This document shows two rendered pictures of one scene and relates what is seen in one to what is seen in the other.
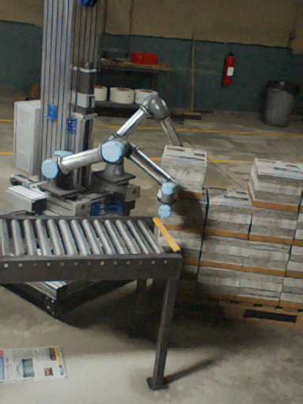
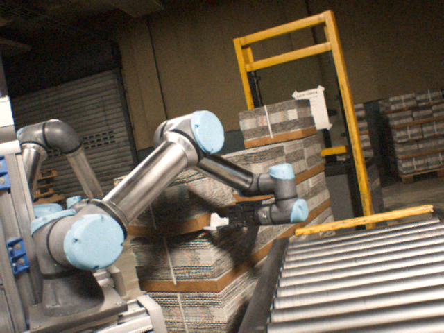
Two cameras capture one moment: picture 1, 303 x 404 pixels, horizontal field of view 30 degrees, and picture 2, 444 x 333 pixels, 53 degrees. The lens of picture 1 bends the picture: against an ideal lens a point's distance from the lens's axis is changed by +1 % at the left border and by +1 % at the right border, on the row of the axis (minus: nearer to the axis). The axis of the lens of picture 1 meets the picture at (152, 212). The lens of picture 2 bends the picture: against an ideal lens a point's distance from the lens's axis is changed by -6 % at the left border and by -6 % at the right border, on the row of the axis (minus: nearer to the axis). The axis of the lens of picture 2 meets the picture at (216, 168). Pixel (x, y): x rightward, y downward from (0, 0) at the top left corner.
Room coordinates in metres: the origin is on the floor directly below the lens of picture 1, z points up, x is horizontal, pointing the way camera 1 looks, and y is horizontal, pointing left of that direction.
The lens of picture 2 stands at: (2.53, 1.31, 1.13)
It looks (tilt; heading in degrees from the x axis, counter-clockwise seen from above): 3 degrees down; 301
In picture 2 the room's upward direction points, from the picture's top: 12 degrees counter-clockwise
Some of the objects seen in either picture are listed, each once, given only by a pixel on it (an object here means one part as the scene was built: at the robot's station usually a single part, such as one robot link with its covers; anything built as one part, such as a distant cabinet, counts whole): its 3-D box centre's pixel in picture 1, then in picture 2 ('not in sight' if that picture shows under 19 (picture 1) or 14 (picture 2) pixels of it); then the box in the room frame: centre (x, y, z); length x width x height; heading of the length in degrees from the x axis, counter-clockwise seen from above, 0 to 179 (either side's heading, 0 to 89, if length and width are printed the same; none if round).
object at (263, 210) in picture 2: not in sight; (267, 214); (3.20, -0.07, 0.87); 0.08 x 0.05 x 0.08; 88
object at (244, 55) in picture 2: not in sight; (266, 155); (3.97, -1.80, 0.97); 0.09 x 0.09 x 1.75; 0
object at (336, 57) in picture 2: not in sight; (352, 140); (3.31, -1.80, 0.97); 0.09 x 0.09 x 1.75; 0
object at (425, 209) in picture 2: (166, 233); (363, 220); (2.89, -0.09, 0.81); 0.43 x 0.03 x 0.02; 18
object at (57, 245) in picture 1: (55, 240); (390, 305); (2.72, 0.49, 0.77); 0.47 x 0.05 x 0.05; 18
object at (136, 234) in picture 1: (139, 239); (365, 243); (2.86, 0.05, 0.77); 0.47 x 0.05 x 0.05; 18
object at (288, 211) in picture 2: (165, 208); (289, 211); (3.12, -0.07, 0.87); 0.11 x 0.08 x 0.09; 178
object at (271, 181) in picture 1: (274, 184); (243, 175); (3.64, -0.78, 0.95); 0.38 x 0.29 x 0.23; 179
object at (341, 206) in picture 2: not in sight; (336, 215); (3.64, -2.17, 0.40); 0.69 x 0.55 x 0.80; 0
